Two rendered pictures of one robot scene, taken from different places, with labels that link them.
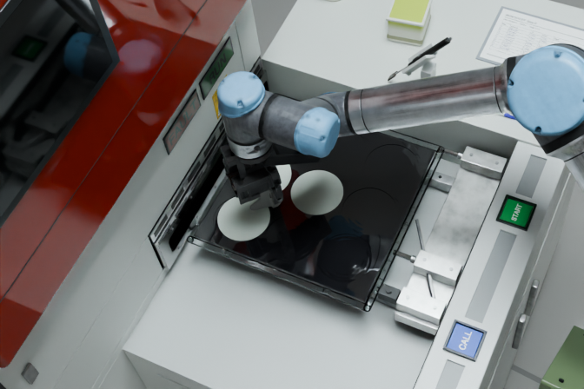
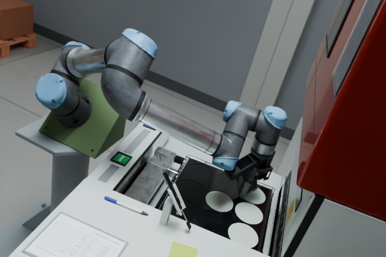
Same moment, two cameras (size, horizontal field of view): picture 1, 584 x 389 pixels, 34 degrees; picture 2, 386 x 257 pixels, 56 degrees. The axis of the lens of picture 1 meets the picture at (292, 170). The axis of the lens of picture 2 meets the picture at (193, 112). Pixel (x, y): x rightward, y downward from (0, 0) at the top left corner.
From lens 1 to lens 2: 198 cm
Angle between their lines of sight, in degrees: 92
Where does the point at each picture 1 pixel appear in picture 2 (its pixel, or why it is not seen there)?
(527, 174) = (109, 175)
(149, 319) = (276, 183)
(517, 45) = (95, 249)
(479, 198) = (131, 194)
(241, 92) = (274, 108)
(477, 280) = (143, 140)
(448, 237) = (150, 179)
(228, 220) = (259, 193)
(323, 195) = (215, 198)
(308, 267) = (215, 171)
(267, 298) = not seen: hidden behind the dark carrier
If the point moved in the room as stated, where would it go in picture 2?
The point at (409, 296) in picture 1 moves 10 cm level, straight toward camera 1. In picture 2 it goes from (170, 154) to (170, 139)
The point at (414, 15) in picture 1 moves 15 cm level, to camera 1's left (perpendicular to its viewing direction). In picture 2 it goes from (178, 248) to (233, 243)
